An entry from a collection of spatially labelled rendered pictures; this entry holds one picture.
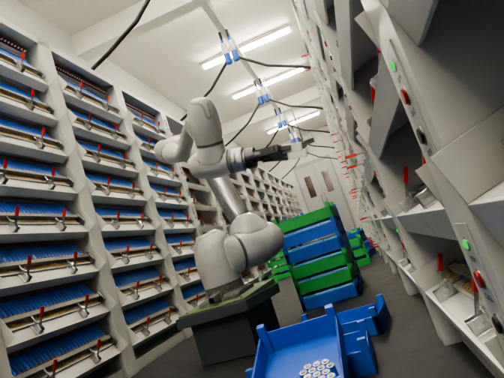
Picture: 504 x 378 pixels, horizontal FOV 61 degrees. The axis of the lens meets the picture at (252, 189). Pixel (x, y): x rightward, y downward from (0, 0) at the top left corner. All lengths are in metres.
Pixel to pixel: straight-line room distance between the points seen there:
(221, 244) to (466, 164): 1.39
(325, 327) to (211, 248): 0.72
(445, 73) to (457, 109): 0.03
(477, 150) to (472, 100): 0.04
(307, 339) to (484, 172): 0.82
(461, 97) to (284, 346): 0.87
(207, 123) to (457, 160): 1.19
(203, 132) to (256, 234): 0.52
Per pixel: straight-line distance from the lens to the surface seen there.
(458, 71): 0.43
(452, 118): 0.42
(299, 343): 1.15
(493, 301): 0.45
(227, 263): 1.72
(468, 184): 0.41
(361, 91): 1.15
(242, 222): 1.83
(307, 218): 2.18
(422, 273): 1.11
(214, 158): 1.53
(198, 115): 1.52
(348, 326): 1.41
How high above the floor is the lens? 0.33
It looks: 9 degrees up
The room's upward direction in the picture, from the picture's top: 19 degrees counter-clockwise
